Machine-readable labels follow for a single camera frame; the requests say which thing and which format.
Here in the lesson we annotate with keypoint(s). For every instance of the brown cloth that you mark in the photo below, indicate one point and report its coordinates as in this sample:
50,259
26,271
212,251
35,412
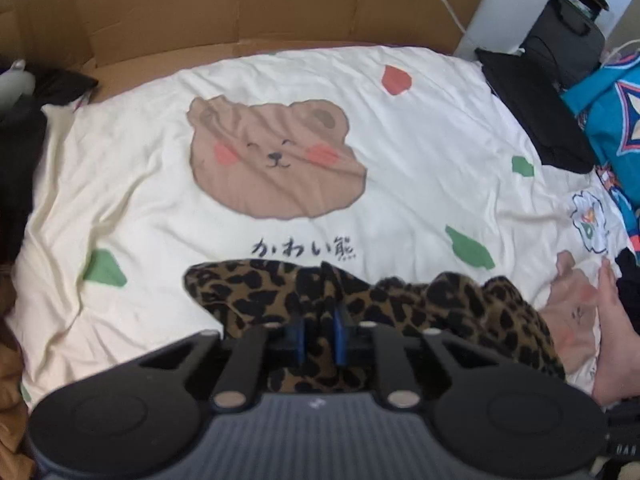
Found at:
10,385

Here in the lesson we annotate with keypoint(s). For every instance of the black crumpled cloth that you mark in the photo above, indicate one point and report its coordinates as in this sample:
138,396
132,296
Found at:
20,160

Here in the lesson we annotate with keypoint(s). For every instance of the leopard print shorts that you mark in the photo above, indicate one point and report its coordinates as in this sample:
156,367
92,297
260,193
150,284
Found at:
450,305

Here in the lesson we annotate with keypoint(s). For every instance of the blue patterned cloth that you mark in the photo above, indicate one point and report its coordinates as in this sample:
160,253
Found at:
610,125

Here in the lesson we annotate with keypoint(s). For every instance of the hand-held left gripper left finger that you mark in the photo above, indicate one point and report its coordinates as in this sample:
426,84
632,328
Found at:
297,342

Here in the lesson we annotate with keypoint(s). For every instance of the grey laptop bag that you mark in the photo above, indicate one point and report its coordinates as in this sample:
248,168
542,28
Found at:
565,45

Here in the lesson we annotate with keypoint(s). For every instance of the black folded garment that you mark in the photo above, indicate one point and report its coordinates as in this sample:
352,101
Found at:
540,110

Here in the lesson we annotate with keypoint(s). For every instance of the brown cardboard sheet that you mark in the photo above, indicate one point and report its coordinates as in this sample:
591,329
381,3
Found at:
250,5

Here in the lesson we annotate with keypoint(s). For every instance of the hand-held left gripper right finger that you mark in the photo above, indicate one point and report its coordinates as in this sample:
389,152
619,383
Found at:
342,337

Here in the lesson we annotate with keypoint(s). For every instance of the bear print blanket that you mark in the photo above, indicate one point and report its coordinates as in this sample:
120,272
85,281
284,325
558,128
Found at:
150,185

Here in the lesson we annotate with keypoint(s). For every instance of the white floral print cloth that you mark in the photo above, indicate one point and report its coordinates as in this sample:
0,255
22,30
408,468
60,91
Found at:
590,220

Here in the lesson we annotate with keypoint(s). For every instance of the person's leg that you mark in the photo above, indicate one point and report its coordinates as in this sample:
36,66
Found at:
617,340

